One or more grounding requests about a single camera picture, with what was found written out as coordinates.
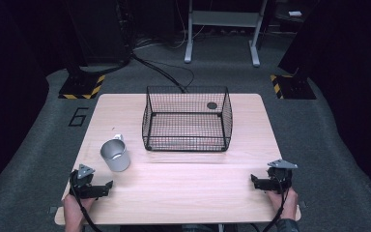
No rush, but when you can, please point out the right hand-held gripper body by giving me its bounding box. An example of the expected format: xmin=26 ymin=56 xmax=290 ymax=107
xmin=266 ymin=159 xmax=299 ymax=195

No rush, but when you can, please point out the black equipment cabinet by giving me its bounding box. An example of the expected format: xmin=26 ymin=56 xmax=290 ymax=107
xmin=65 ymin=0 xmax=132 ymax=67

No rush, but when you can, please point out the black wire mesh basket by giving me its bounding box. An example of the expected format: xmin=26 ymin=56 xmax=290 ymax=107
xmin=141 ymin=85 xmax=234 ymax=153

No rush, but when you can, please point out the thick black floor cable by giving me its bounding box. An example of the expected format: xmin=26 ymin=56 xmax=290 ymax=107
xmin=130 ymin=52 xmax=189 ymax=94

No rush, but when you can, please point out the white metal desk frame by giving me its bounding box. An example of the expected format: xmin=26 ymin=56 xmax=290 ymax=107
xmin=184 ymin=0 xmax=269 ymax=68

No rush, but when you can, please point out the person's left hand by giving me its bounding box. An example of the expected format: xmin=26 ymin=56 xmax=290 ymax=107
xmin=62 ymin=193 xmax=97 ymax=225

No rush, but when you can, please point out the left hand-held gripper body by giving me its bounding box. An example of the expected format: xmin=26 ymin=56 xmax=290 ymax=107
xmin=69 ymin=163 xmax=101 ymax=199

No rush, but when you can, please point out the person's right hand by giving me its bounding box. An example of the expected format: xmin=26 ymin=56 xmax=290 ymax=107
xmin=266 ymin=188 xmax=300 ymax=222

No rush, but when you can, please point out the black yellow striped stand base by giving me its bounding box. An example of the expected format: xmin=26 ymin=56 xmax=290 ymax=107
xmin=269 ymin=73 xmax=317 ymax=101
xmin=57 ymin=73 xmax=106 ymax=101

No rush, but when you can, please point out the thin black floor cable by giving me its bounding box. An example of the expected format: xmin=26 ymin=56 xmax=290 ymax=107
xmin=141 ymin=58 xmax=195 ymax=88

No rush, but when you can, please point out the silver metal cup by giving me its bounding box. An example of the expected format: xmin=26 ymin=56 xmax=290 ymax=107
xmin=100 ymin=133 xmax=131 ymax=173

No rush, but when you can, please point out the dark curtain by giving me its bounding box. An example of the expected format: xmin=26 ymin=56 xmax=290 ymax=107
xmin=0 ymin=0 xmax=78 ymax=202
xmin=277 ymin=0 xmax=371 ymax=214

